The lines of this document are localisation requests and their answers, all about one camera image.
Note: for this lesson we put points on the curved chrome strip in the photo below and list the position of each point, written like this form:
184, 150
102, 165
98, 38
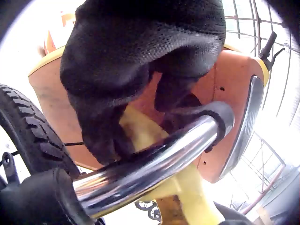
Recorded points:
248, 121

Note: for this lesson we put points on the metal scaffold frame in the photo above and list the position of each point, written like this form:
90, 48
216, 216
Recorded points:
264, 168

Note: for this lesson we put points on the chrome tube bar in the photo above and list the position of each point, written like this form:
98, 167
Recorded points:
150, 159

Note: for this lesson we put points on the black rubber sleeve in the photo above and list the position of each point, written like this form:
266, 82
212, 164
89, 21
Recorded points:
222, 119

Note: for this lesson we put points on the black rubber grip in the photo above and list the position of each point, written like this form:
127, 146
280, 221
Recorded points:
39, 199

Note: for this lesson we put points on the yellow and orange scooter body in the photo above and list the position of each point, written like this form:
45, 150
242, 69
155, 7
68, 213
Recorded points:
234, 77

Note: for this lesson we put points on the black metal bracket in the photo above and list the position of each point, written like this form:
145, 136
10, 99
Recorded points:
9, 166

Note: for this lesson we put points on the person's left hand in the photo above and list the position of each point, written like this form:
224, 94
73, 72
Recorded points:
131, 46

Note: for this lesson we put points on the black treaded tyre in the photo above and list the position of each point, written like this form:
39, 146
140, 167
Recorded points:
35, 126

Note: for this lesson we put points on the black curved part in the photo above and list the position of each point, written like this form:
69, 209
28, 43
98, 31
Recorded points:
232, 215

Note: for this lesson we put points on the metal window grille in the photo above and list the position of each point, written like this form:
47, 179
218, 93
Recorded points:
246, 21

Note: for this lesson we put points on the black spoked wheels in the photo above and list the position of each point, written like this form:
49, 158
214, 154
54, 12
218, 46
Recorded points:
148, 208

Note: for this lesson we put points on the person's left fingers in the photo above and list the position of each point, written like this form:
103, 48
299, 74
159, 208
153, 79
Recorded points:
103, 131

